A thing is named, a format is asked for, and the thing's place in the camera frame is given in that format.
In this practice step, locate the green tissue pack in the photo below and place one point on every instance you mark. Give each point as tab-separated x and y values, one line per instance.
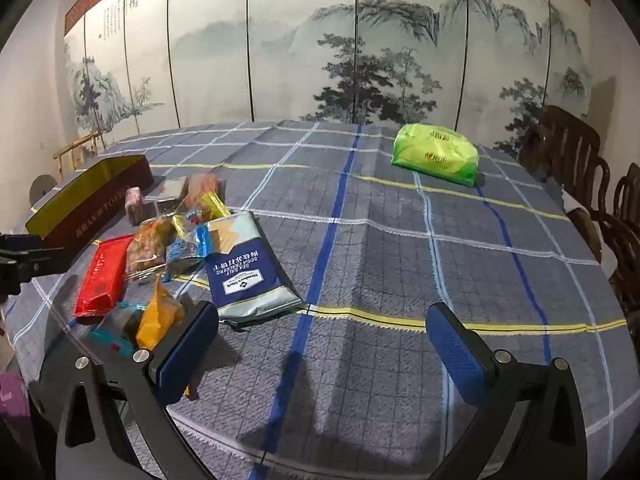
435	152

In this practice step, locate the pink cloth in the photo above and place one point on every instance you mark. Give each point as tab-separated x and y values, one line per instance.
10	392

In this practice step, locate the silver snack packet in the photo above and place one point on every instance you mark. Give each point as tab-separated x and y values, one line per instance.
172	192

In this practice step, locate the dark red tin box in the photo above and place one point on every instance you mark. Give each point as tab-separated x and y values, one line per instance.
100	210

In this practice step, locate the red snack packet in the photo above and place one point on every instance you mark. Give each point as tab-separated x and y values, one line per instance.
102	280

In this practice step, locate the yellow snack packet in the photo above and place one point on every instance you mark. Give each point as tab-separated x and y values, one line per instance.
214	205

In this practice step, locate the small blue snack packet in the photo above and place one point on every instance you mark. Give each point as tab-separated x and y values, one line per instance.
182	252

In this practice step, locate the light wooden stool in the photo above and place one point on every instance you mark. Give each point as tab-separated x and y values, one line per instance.
75	152

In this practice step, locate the dark wooden chair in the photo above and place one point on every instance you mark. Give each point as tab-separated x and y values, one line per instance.
625	240
560	145

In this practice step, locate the teal snack packet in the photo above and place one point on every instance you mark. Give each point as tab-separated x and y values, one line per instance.
112	327

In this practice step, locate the pink white snack packet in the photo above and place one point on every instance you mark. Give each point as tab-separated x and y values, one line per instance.
134	205

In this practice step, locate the landscape painted folding screen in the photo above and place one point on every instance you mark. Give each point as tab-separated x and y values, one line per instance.
310	35

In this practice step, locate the orange brown snack packet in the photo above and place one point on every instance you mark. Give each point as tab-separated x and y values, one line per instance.
200	187

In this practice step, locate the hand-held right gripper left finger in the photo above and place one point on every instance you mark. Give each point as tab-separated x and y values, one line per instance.
189	347

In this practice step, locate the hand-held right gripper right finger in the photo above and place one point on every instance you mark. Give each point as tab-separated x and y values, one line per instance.
455	355

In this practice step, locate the clear peanut snack bag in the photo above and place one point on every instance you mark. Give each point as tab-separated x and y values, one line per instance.
147	245

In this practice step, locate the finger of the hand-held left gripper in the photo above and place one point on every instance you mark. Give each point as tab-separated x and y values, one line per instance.
25	260

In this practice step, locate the blue plaid tablecloth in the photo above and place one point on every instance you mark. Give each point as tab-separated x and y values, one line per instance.
350	260

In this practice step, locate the blue silver cracker packet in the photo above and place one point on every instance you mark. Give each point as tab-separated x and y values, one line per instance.
250	280

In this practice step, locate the gold snack packet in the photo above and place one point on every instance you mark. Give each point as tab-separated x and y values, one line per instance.
184	225

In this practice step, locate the round grey millstone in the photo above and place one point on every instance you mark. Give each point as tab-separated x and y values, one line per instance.
42	189

